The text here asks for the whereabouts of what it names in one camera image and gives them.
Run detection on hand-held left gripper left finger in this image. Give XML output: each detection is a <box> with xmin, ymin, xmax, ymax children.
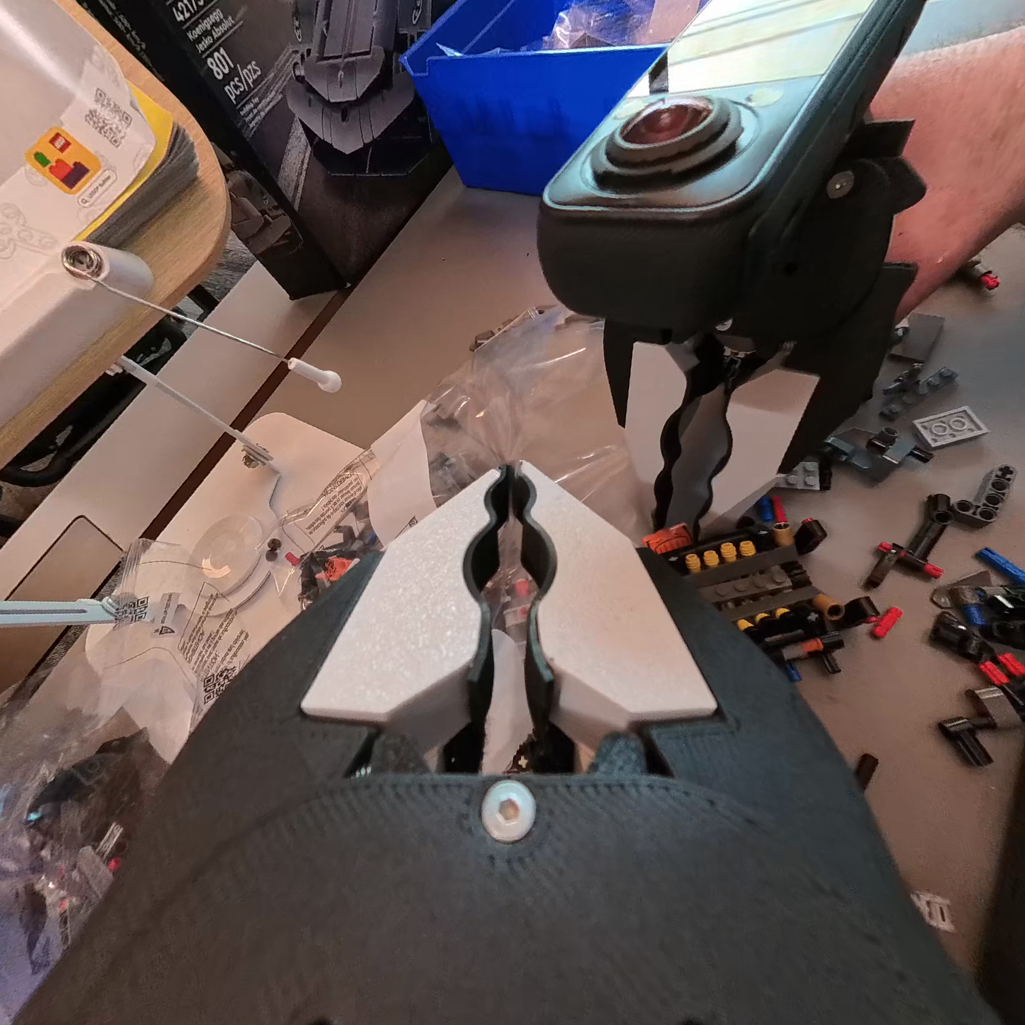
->
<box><xmin>300</xmin><ymin>468</ymin><xmax>506</xmax><ymax>762</ymax></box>

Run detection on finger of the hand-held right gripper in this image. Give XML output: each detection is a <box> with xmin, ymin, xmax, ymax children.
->
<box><xmin>627</xmin><ymin>336</ymin><xmax>706</xmax><ymax>530</ymax></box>
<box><xmin>692</xmin><ymin>344</ymin><xmax>819</xmax><ymax>539</ymax></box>

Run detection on pile of lego pieces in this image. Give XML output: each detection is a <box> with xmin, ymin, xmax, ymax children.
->
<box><xmin>785</xmin><ymin>256</ymin><xmax>1025</xmax><ymax>790</ymax></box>

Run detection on metal page holder wire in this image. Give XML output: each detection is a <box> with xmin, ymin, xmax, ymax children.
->
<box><xmin>61</xmin><ymin>244</ymin><xmax>343</xmax><ymax>393</ymax></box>

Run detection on clear bags of parts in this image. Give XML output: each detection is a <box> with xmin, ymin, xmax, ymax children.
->
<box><xmin>272</xmin><ymin>308</ymin><xmax>666</xmax><ymax>774</ymax></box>

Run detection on person's right forearm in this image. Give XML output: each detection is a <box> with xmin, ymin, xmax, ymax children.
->
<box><xmin>869</xmin><ymin>36</ymin><xmax>1025</xmax><ymax>321</ymax></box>

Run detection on partly built lego engine block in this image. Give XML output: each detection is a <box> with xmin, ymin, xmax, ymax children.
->
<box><xmin>644</xmin><ymin>519</ymin><xmax>850</xmax><ymax>669</ymax></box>

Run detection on blue plastic bin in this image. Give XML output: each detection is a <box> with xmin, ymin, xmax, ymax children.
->
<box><xmin>400</xmin><ymin>0</ymin><xmax>674</xmax><ymax>197</ymax></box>

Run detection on black lego set box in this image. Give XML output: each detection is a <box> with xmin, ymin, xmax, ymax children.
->
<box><xmin>80</xmin><ymin>0</ymin><xmax>458</xmax><ymax>301</ymax></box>

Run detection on black curved lego piece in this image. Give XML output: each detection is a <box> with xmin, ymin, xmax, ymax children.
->
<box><xmin>471</xmin><ymin>308</ymin><xmax>533</xmax><ymax>351</ymax></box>

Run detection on lego instruction booklet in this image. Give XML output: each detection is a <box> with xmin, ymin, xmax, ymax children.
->
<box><xmin>0</xmin><ymin>0</ymin><xmax>201</xmax><ymax>321</ymax></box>

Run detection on clear bag of dark parts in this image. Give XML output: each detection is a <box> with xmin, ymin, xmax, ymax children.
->
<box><xmin>0</xmin><ymin>705</ymin><xmax>169</xmax><ymax>1002</ymax></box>

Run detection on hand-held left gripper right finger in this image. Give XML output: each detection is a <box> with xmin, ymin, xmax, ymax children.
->
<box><xmin>516</xmin><ymin>461</ymin><xmax>719</xmax><ymax>758</ymax></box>

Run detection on clear bag with warning print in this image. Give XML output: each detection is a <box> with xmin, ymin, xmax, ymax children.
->
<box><xmin>84</xmin><ymin>537</ymin><xmax>269</xmax><ymax>722</ymax></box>

